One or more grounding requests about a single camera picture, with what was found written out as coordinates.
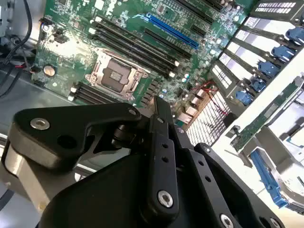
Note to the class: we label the black Nvidia graphics card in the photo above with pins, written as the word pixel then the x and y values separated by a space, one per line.
pixel 268 111

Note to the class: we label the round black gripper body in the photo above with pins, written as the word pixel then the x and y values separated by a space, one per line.
pixel 107 202

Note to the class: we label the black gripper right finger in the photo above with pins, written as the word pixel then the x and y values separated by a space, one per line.
pixel 213 190

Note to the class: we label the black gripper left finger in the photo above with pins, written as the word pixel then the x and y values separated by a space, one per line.
pixel 95 114

